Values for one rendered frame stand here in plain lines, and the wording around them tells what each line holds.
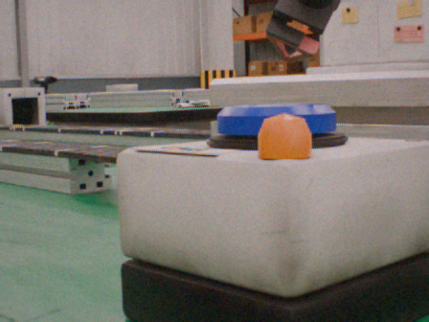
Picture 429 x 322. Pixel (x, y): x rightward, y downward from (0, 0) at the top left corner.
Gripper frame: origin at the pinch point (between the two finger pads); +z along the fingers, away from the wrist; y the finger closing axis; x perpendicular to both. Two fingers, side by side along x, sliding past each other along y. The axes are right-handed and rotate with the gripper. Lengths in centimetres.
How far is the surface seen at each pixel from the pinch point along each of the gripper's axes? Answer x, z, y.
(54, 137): -24.0, 8.4, 25.8
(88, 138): -18.0, 2.4, 26.0
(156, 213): 4, -56, 49
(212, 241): 6, -58, 49
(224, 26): -142, 630, -411
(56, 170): -10.5, -24.6, 39.6
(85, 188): -7.6, -24.5, 39.9
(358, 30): 7, 228, -178
